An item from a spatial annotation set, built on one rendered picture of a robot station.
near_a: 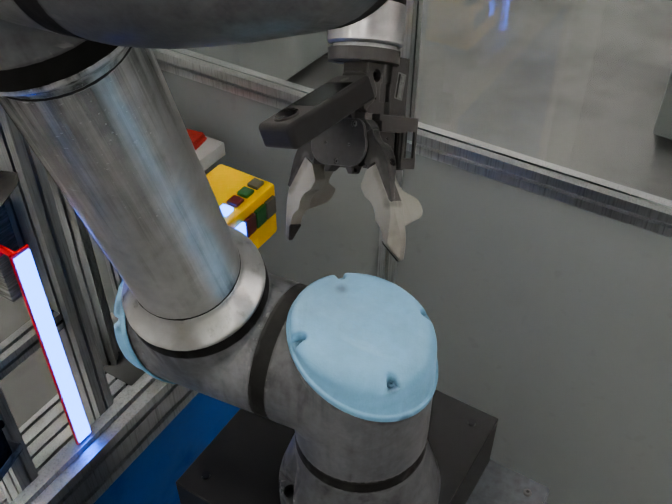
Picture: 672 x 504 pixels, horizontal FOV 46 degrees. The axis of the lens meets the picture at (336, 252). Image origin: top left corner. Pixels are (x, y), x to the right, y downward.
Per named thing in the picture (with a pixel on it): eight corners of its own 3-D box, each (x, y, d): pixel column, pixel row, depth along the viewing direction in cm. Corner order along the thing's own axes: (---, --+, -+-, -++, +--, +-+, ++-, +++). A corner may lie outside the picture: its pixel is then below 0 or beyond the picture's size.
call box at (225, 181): (226, 217, 124) (219, 160, 117) (279, 238, 120) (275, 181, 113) (158, 275, 113) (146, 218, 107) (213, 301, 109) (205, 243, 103)
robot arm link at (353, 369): (401, 507, 63) (412, 400, 54) (252, 448, 67) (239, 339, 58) (449, 397, 71) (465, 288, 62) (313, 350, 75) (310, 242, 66)
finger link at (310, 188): (320, 238, 88) (362, 174, 83) (281, 240, 83) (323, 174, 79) (305, 219, 89) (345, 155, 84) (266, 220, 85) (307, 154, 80)
